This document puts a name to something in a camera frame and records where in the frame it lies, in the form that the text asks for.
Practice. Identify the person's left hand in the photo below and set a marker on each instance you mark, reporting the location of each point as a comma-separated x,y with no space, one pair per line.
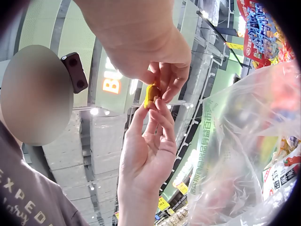
143,164

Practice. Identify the small yellow snack piece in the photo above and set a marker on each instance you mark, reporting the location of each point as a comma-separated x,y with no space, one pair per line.
150,95

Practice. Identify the clear plastic bag green print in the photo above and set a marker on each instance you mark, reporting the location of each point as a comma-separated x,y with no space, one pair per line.
237,150

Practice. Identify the orange illuminated sign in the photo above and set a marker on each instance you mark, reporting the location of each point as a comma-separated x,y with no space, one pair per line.
112,81

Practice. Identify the person's right thumb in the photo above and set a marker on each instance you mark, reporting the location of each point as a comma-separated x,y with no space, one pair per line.
145,76

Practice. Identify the person's left fingers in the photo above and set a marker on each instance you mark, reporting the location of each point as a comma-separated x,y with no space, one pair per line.
152,139

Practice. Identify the full shop shelf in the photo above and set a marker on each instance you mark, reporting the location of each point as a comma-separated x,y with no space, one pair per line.
263,28

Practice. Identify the person's right hand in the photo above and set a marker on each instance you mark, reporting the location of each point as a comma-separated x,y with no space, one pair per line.
141,33

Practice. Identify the person's right fingers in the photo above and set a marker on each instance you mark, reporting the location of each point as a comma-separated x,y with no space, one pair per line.
172,80

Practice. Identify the yellow hanging price sign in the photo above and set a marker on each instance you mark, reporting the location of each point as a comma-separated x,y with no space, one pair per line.
164,203
182,188

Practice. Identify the person's body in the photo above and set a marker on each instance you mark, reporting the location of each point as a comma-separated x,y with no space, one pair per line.
30,188

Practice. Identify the person's left thumb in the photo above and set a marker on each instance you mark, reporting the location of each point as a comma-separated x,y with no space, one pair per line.
135,121

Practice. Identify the person's left index finger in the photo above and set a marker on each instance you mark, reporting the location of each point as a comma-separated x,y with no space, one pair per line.
165,122

